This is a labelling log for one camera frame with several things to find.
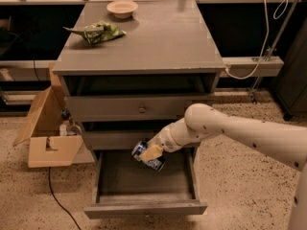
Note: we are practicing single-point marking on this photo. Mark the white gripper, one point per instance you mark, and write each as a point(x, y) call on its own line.
point(163, 139)

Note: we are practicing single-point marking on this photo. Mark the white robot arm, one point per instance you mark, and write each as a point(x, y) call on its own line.
point(284, 143)

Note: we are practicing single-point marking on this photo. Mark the grey open bottom drawer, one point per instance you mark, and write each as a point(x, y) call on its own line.
point(127, 188)

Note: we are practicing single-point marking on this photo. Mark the grey middle drawer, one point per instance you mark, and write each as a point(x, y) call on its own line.
point(120, 135)

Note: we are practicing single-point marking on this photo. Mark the grey top drawer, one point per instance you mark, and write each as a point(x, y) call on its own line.
point(139, 97)

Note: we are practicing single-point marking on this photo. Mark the grey wooden drawer cabinet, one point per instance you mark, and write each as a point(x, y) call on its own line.
point(162, 38)

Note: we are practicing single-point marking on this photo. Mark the brown cardboard box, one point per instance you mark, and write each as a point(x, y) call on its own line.
point(53, 140)

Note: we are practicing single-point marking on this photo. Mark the green chip bag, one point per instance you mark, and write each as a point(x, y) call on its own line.
point(98, 32)

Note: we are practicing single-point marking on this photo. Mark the beige paper bowl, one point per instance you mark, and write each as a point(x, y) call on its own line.
point(122, 9)

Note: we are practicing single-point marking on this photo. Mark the dark cabinet at right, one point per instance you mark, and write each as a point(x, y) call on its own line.
point(290, 87)

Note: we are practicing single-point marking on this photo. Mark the metal pole stand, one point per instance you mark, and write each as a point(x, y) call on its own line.
point(266, 56)

